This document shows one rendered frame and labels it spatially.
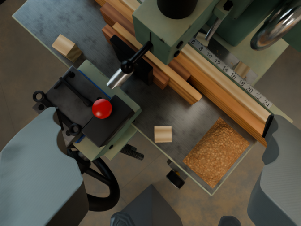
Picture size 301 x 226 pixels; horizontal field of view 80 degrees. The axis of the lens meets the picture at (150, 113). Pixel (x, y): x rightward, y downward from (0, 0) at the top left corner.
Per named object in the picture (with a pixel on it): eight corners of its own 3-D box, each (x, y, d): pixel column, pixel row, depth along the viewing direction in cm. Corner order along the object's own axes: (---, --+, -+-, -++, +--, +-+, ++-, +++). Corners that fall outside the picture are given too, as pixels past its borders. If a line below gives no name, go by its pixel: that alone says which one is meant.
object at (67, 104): (43, 110, 33) (22, 106, 28) (84, 67, 34) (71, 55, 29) (95, 158, 33) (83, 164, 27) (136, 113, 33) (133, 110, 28)
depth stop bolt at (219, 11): (198, 37, 35) (216, 2, 25) (204, 29, 35) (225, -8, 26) (206, 44, 35) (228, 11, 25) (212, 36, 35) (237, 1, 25)
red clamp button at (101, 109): (89, 110, 28) (87, 109, 27) (102, 95, 28) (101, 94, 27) (103, 123, 28) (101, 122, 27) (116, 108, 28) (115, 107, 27)
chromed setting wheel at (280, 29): (234, 54, 35) (281, 13, 22) (274, 8, 35) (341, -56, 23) (247, 65, 34) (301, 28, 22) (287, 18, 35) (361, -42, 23)
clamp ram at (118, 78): (99, 79, 40) (84, 64, 31) (122, 54, 40) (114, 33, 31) (130, 106, 39) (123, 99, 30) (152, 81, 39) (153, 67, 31)
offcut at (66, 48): (60, 54, 41) (50, 45, 37) (69, 42, 41) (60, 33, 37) (74, 63, 40) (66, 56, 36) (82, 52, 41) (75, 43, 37)
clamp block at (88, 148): (58, 113, 42) (34, 109, 33) (98, 71, 43) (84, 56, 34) (105, 156, 42) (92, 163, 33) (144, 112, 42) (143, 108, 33)
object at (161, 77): (107, 41, 41) (101, 29, 36) (112, 36, 41) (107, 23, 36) (162, 90, 40) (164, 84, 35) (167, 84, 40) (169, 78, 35)
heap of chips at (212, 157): (182, 161, 38) (184, 163, 36) (219, 117, 39) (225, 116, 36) (212, 188, 38) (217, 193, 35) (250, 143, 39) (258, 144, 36)
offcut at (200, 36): (207, 41, 51) (211, 36, 48) (203, 52, 51) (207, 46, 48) (195, 37, 51) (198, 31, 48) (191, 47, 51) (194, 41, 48)
